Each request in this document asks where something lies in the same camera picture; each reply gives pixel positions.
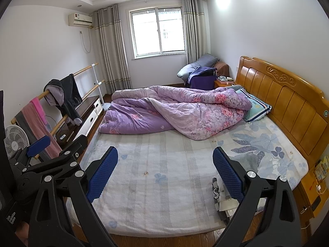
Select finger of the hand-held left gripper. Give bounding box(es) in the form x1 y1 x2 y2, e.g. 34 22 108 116
22 134 88 179
9 135 52 168

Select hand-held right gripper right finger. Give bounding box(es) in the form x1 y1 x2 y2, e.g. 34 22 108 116
212 146 302 247

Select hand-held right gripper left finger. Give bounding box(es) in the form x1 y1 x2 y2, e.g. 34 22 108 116
28 146 119 247

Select wooden bar clothes rack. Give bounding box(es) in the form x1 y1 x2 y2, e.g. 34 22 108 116
11 62 106 160

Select person's left hand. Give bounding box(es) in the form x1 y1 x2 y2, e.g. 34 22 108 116
16 223 29 246

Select dusty rose towel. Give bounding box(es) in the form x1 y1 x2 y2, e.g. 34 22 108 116
21 103 63 160

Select white electric fan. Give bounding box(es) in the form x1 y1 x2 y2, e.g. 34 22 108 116
3 125 29 160

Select white printed plastic bag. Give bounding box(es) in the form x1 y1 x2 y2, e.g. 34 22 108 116
210 177 240 222

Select dark grey towel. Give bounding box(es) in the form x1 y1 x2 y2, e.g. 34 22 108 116
13 110 39 160

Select bright pink towel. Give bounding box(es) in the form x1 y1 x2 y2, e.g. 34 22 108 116
29 98 50 127

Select white and brown cabinet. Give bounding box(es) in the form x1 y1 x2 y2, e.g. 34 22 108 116
55 95 105 148

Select bed with pale floral sheet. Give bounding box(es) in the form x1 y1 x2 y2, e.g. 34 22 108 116
65 120 309 238

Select black jacket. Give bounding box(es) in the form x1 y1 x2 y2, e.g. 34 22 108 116
44 73 83 127

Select teal pillow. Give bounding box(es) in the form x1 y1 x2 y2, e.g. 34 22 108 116
236 89 273 124

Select purple floral quilt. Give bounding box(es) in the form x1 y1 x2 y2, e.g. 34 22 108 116
98 85 254 141

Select wooden bedside cabinet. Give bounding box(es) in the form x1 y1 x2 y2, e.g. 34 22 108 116
292 159 329 228

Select wooden headboard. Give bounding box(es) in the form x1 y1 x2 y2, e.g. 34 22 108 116
235 56 329 165

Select small wooden nightstand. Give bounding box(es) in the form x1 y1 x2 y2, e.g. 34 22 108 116
214 77 236 91

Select yellow packets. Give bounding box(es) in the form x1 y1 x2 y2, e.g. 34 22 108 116
314 159 329 184

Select purple cloth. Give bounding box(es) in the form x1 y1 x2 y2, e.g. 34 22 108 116
187 66 218 91

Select brown armchair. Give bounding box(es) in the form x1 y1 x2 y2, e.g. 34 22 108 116
214 61 231 78

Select grey striped curtain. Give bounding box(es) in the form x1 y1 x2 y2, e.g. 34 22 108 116
181 0 209 63
91 4 132 95

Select white air conditioner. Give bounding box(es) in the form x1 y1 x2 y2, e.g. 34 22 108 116
68 13 93 28

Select white framed window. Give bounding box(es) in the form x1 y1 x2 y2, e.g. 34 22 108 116
127 6 187 60

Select air conditioner cable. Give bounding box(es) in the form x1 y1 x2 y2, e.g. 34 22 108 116
79 27 92 53

